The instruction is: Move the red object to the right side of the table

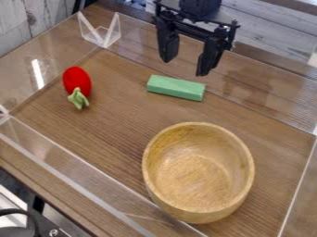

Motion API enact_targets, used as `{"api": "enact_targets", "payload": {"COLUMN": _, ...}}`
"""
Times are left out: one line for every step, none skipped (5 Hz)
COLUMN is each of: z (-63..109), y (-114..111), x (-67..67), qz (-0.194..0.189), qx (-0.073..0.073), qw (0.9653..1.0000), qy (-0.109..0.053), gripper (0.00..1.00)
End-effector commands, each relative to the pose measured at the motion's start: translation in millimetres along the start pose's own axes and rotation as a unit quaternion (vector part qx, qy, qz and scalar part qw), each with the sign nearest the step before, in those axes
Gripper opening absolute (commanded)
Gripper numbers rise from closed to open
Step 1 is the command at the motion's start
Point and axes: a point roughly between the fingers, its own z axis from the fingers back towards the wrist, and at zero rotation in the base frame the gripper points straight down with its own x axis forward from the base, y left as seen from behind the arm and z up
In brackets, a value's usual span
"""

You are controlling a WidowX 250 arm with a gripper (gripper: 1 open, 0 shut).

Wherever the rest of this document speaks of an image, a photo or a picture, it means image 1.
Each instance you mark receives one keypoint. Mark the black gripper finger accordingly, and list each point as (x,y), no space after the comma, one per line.
(210,56)
(167,40)

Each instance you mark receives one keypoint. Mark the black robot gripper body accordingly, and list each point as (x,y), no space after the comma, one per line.
(198,18)

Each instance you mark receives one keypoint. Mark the red plush strawberry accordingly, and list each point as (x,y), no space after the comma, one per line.
(78,86)

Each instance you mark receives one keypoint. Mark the green rectangular block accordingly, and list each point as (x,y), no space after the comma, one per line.
(175,87)

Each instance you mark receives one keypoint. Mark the wooden bowl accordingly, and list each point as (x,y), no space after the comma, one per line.
(198,171)

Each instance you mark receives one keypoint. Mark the clear acrylic corner bracket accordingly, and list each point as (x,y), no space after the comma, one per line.
(100,36)

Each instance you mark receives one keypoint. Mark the clear acrylic tray wall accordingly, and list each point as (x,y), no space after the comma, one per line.
(106,207)

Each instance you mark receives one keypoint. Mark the black metal table bracket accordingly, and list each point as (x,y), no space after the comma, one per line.
(48,229)

